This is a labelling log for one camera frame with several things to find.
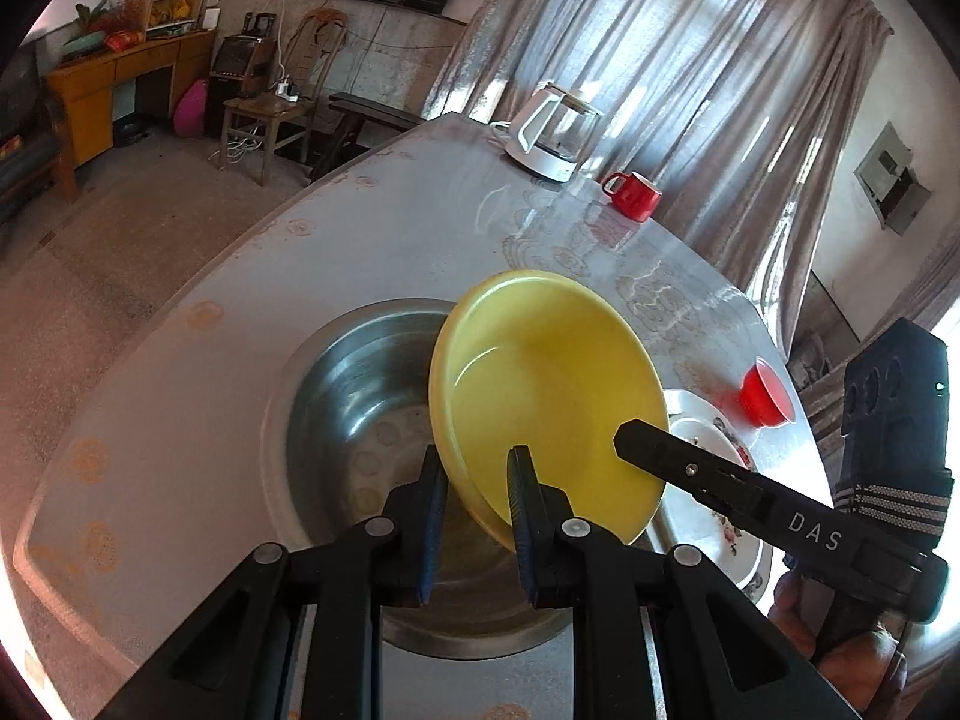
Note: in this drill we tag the black armchair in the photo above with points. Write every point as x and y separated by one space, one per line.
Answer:
22 157

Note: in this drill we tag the orange wooden desk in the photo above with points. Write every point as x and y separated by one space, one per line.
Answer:
90 82

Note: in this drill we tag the small white box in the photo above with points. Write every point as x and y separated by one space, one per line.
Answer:
211 19

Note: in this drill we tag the wide beige curtain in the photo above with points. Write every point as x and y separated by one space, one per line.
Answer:
637 52

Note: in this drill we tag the black round basin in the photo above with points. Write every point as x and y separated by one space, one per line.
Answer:
129 135

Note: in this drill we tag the grey electrical wall box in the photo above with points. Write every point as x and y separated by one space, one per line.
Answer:
892 180

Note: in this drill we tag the pink ball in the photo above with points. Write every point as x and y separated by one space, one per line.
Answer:
191 112

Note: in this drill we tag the patterned cloth bundle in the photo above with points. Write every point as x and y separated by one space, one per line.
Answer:
821 360

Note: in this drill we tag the white power strip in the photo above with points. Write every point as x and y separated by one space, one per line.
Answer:
289 90

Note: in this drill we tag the person's right hand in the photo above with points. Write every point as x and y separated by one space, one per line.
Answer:
855 671

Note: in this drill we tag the wooden chair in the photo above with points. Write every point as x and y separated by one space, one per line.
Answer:
262 109

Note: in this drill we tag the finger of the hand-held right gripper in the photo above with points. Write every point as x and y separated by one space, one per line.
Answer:
675 457

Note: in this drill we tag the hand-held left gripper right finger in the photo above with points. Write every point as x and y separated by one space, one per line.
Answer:
521 517

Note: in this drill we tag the green basin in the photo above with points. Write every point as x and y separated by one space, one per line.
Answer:
82 45

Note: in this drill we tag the pink rimmed floral plate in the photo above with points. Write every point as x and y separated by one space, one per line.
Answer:
761 574

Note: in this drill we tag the yellow bowl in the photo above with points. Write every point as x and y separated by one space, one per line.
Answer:
540 375

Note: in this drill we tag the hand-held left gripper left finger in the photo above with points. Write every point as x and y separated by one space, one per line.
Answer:
431 525

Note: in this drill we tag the stainless steel bowl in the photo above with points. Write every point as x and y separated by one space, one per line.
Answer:
352 420

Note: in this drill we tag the narrow beige curtain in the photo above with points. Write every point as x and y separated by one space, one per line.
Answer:
930 277

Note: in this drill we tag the dark wooden bench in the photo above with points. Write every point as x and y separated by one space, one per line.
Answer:
367 109

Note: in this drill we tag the red mug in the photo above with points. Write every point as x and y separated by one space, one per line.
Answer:
637 199

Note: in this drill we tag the red plastic bowl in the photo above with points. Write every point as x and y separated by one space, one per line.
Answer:
765 397

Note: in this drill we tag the white glass electric kettle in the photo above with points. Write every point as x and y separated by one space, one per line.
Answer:
547 157

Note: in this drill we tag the white dragon print plate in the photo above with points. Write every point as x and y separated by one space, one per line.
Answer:
697 427

